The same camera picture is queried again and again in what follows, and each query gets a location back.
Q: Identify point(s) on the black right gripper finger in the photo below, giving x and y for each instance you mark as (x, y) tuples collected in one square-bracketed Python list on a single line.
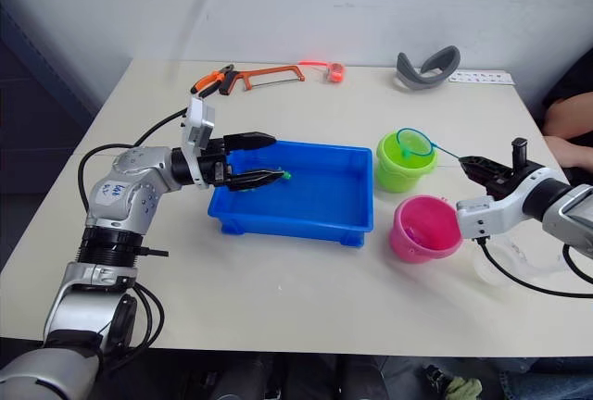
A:
[(479, 175), (479, 162)]

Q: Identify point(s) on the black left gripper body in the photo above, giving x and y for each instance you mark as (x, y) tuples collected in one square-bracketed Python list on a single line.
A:
[(217, 166)]

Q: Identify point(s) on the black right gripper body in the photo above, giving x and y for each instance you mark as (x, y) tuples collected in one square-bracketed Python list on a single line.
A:
[(507, 178)]

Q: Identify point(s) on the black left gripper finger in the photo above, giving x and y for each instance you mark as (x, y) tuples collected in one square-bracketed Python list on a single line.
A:
[(257, 179), (250, 141)]

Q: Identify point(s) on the green toy fish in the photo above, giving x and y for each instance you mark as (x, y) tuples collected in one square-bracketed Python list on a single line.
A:
[(287, 176)]

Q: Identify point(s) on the teal small fishing net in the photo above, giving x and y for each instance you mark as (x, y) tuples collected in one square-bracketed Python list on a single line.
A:
[(406, 152)]

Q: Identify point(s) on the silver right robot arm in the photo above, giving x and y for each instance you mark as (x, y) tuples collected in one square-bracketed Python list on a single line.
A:
[(574, 210)]

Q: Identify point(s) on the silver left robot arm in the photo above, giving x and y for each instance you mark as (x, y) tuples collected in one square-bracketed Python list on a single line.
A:
[(125, 187)]

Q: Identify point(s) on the person bare forearm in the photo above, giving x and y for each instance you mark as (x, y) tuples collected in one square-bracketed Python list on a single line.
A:
[(570, 117), (563, 150)]

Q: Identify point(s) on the blue plastic tub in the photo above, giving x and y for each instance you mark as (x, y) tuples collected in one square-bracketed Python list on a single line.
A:
[(315, 196)]

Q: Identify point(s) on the green plastic bucket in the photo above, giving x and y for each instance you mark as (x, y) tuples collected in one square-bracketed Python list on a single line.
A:
[(398, 173)]

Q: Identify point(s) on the pink plastic bucket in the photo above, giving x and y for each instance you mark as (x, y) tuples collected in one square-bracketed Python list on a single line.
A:
[(417, 247)]

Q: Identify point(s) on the clear plastic cup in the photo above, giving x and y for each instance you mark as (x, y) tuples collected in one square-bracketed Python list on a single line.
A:
[(491, 275)]

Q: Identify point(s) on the orange hacksaw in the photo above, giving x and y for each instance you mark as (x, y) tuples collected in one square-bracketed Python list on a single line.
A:
[(241, 77)]

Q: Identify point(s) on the orange black pliers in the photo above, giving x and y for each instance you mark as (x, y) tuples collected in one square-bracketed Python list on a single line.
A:
[(210, 79)]

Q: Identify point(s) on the white printed card strip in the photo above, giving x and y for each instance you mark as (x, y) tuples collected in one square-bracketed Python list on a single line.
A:
[(482, 78)]

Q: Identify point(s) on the person black shirt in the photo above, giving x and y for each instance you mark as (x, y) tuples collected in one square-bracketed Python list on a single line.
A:
[(574, 80)]

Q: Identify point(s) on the dark blue cabinet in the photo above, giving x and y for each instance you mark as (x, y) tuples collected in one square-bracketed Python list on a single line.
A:
[(28, 117)]

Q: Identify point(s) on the blue jeans leg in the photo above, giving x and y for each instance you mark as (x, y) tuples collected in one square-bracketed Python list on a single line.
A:
[(537, 379)]

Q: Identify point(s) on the green crumpled cloth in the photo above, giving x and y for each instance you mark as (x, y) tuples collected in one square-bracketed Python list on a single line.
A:
[(463, 389)]

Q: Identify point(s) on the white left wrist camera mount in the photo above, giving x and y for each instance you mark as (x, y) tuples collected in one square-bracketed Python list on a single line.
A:
[(199, 127)]

